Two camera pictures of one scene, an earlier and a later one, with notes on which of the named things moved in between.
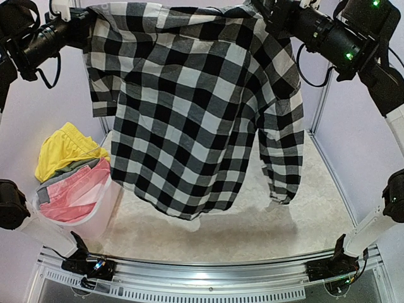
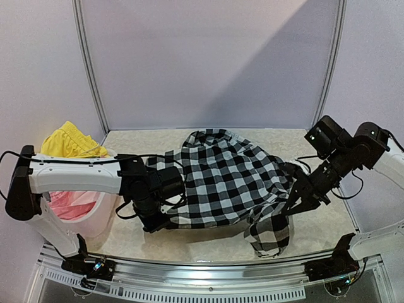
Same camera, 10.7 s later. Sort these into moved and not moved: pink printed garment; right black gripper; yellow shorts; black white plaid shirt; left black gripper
Moved: black white plaid shirt; right black gripper; left black gripper
Not moved: pink printed garment; yellow shorts
